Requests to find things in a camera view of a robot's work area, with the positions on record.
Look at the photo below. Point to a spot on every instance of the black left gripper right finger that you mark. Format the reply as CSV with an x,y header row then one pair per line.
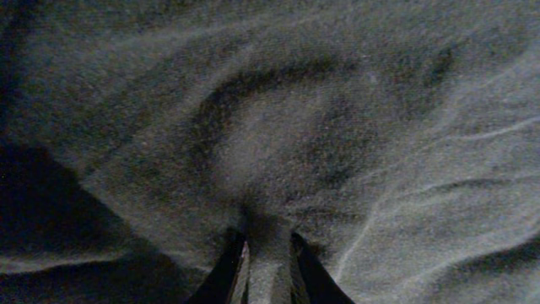
x,y
311,283

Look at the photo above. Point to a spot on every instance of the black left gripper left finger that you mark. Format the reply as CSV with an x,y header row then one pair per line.
x,y
222,284

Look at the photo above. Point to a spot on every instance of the dark green t-shirt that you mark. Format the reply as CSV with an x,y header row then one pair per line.
x,y
400,139

